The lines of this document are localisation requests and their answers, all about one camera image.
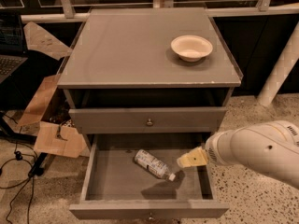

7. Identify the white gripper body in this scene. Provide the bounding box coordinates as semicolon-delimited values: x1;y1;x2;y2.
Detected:
205;130;235;166

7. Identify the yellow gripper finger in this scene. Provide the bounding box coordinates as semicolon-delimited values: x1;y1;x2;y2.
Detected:
177;147;208;168

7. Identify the clear plastic water bottle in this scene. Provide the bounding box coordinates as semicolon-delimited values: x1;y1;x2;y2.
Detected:
134;149;176;181

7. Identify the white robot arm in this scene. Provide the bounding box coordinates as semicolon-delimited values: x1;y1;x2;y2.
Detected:
177;120;299;189

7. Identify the closed grey top drawer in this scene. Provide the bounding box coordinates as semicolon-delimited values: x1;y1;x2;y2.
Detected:
69;107;226;134

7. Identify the open grey middle drawer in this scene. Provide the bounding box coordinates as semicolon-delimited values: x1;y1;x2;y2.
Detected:
70;133;228;219

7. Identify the grey drawer cabinet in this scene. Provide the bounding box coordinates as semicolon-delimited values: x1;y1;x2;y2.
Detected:
57;7;244;151

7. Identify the white paper bowl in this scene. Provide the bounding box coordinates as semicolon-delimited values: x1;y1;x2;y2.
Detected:
171;35;213;63

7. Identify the open cardboard box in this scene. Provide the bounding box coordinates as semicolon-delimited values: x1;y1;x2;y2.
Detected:
18;21;90;158

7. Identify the black stand base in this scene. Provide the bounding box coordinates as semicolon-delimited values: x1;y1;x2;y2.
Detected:
0;112;48;177

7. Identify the black laptop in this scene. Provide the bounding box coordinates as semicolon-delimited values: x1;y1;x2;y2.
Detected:
0;10;28;83

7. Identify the white railing frame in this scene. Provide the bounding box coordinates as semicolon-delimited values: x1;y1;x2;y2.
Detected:
0;0;299;24

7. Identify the black floor cable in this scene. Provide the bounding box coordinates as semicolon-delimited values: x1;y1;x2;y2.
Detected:
0;112;39;224

